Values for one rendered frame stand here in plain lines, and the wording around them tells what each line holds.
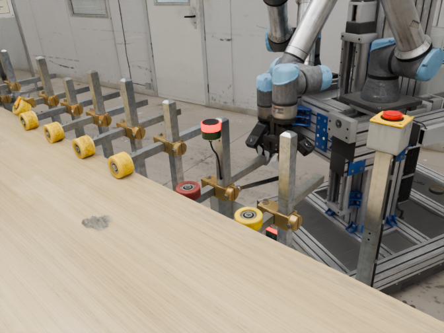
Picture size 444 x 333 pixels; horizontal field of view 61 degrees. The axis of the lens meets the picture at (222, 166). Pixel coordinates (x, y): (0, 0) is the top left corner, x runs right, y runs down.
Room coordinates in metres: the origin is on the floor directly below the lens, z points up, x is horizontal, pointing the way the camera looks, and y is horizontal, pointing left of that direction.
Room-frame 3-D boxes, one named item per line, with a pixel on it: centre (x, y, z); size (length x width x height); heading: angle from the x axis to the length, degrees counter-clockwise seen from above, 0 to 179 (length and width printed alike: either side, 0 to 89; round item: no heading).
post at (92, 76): (1.63, 0.54, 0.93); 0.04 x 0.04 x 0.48; 46
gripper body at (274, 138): (1.08, -0.19, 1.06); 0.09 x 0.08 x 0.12; 46
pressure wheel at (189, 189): (1.05, 0.11, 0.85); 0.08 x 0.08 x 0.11
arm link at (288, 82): (1.08, -0.20, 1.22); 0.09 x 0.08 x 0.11; 117
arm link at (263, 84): (1.36, -0.18, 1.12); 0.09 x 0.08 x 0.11; 166
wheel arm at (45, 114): (1.86, 0.72, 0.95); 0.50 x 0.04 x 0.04; 136
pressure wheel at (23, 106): (1.90, 1.03, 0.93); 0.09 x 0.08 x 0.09; 136
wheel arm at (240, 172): (1.18, -0.02, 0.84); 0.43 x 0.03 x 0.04; 136
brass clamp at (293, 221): (0.96, -0.17, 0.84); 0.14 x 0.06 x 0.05; 46
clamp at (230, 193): (1.13, 0.01, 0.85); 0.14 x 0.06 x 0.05; 46
